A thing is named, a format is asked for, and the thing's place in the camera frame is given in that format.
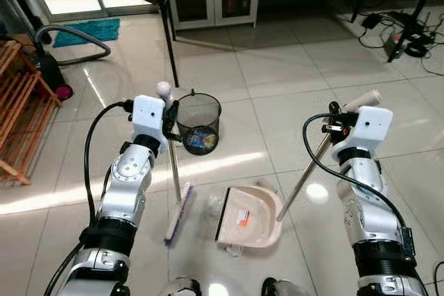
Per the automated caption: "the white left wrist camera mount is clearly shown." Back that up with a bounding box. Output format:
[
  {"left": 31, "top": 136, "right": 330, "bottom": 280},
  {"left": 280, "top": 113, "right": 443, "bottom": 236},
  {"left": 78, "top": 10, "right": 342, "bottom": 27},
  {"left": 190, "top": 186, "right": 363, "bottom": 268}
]
[{"left": 131, "top": 94, "right": 168, "bottom": 147}]

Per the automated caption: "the robot right leg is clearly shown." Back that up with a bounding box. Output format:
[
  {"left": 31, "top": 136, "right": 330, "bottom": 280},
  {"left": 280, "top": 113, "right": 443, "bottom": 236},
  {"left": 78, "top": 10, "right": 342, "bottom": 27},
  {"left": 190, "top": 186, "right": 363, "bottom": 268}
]
[{"left": 261, "top": 277, "right": 307, "bottom": 296}]

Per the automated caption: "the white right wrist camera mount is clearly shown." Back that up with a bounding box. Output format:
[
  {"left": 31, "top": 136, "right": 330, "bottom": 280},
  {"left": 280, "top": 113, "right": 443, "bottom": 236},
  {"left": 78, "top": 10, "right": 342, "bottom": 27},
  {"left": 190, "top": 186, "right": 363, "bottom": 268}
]
[{"left": 332, "top": 105, "right": 394, "bottom": 164}]

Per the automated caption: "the white glass-door cabinet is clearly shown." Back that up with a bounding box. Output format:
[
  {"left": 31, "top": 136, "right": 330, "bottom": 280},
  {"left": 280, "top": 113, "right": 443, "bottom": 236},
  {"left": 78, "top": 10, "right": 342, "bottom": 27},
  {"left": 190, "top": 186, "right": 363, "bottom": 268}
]
[{"left": 169, "top": 0, "right": 262, "bottom": 31}]

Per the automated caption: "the black power strip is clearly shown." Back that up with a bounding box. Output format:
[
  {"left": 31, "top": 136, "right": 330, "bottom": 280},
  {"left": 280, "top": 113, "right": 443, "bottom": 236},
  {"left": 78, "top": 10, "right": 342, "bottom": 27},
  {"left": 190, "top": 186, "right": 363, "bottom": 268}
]
[{"left": 384, "top": 28, "right": 409, "bottom": 60}]

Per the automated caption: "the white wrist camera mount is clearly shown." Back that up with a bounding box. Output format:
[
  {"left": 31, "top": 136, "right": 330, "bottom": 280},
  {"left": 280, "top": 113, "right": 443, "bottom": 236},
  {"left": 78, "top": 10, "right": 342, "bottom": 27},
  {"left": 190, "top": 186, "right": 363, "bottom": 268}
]
[
  {"left": 332, "top": 105, "right": 394, "bottom": 164},
  {"left": 131, "top": 94, "right": 168, "bottom": 147}
]

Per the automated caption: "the teal floor mat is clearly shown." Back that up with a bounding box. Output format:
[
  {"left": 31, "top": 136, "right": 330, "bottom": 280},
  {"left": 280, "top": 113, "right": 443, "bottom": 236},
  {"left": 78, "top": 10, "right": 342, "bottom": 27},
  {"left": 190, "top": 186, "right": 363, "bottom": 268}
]
[{"left": 53, "top": 18, "right": 121, "bottom": 49}]

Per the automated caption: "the clear plastic scrap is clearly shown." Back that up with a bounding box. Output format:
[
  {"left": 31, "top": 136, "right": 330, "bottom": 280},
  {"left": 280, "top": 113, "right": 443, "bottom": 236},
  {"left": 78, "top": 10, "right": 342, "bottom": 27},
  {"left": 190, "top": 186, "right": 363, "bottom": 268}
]
[{"left": 205, "top": 195, "right": 223, "bottom": 216}]

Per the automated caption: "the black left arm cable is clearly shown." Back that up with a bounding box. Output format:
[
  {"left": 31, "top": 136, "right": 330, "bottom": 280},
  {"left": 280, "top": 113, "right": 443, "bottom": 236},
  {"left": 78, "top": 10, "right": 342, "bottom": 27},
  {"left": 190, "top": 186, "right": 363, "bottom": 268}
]
[{"left": 43, "top": 101, "right": 134, "bottom": 296}]

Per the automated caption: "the wooden slatted rack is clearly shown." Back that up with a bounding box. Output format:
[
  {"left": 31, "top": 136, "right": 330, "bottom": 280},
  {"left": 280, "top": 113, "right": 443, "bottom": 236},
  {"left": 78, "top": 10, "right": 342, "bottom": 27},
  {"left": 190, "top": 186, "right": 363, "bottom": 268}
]
[{"left": 0, "top": 40, "right": 63, "bottom": 187}]

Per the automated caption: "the beige dustpan with long handle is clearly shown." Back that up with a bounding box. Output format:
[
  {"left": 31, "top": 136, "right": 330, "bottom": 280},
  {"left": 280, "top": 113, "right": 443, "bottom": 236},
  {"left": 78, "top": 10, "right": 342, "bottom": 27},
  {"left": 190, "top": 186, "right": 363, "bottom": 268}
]
[{"left": 214, "top": 89, "right": 384, "bottom": 250}]

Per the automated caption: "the black vacuum cleaner grey hose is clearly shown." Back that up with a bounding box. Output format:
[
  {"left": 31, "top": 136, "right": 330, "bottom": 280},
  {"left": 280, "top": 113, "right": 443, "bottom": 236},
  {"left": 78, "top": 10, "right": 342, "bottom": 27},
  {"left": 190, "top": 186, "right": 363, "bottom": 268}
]
[{"left": 31, "top": 22, "right": 112, "bottom": 101}]

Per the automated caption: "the black power adapter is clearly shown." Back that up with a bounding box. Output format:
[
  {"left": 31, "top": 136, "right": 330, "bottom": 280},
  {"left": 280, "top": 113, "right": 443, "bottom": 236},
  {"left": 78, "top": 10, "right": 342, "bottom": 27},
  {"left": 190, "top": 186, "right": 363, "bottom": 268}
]
[{"left": 360, "top": 12, "right": 384, "bottom": 31}]

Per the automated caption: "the broom with metal handle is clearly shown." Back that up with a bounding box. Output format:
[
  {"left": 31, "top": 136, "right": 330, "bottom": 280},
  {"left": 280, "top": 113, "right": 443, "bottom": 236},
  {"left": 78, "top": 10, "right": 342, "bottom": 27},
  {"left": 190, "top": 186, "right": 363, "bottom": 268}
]
[{"left": 155, "top": 81, "right": 197, "bottom": 247}]

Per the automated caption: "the blue wrapper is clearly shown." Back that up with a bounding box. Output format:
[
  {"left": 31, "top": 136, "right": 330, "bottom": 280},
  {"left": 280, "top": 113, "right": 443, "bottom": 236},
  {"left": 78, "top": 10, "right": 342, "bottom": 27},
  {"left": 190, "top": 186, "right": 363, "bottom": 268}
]
[{"left": 185, "top": 128, "right": 214, "bottom": 154}]

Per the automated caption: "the black mesh waste bin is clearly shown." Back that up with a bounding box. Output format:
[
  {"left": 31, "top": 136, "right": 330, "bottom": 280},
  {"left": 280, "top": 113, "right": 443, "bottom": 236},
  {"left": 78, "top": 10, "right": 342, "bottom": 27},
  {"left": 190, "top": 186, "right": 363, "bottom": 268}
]
[{"left": 176, "top": 90, "right": 223, "bottom": 157}]

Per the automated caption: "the black floor cable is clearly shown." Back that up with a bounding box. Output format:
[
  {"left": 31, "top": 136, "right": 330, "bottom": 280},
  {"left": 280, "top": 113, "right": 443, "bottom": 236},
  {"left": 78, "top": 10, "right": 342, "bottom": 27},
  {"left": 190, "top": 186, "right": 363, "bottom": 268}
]
[{"left": 433, "top": 260, "right": 444, "bottom": 296}]

